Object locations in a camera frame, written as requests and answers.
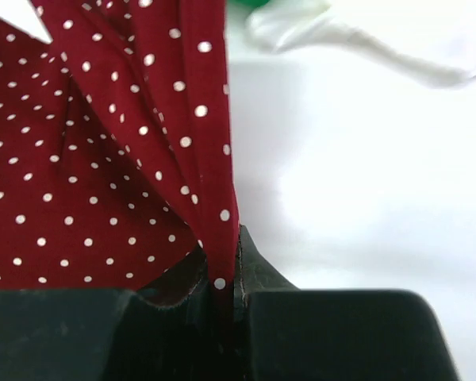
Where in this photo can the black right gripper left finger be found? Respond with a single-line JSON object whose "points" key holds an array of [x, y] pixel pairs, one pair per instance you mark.
{"points": [[163, 331]]}

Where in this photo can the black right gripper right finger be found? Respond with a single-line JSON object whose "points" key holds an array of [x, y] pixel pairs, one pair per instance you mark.
{"points": [[286, 333]]}

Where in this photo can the red polka dot skirt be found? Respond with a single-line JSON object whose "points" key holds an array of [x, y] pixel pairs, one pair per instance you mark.
{"points": [[115, 147]]}

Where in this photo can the white skirt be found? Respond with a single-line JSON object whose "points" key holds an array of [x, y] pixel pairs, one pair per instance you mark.
{"points": [[433, 41]]}

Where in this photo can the green plastic bin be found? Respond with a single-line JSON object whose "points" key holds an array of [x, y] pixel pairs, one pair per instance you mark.
{"points": [[252, 4]]}

